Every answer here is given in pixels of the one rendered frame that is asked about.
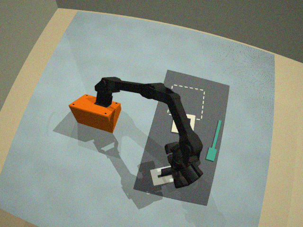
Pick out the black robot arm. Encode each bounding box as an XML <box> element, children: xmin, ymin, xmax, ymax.
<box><xmin>94</xmin><ymin>77</ymin><xmax>203</xmax><ymax>184</ymax></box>

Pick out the cream square tile with dark centre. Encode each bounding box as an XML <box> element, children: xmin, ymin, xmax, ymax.
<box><xmin>171</xmin><ymin>114</ymin><xmax>195</xmax><ymax>133</ymax></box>

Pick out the dark grey rectangular mat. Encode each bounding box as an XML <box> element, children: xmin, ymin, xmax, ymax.
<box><xmin>134</xmin><ymin>70</ymin><xmax>229</xmax><ymax>206</ymax></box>

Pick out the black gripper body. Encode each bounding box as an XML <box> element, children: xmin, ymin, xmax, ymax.
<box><xmin>165</xmin><ymin>141</ymin><xmax>189</xmax><ymax>188</ymax></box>

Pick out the green small trowel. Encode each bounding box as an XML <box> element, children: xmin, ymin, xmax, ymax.
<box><xmin>206</xmin><ymin>120</ymin><xmax>222</xmax><ymax>162</ymax></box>

